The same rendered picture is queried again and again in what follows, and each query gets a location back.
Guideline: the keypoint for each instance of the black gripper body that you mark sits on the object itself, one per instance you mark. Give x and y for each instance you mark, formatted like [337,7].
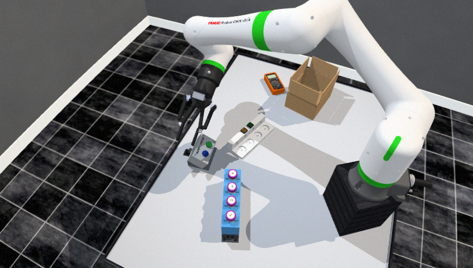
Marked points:
[205,86]

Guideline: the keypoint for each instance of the orange digital multimeter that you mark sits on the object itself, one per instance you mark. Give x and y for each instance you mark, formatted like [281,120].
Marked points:
[274,83]

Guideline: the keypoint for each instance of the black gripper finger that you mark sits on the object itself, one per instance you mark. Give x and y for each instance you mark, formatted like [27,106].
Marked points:
[201,127]
[186,116]

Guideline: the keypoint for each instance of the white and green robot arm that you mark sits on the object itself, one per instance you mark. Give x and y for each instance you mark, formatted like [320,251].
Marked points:
[382,169]

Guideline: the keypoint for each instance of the white button housing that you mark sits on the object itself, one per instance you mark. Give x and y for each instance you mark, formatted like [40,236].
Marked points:
[202,153]

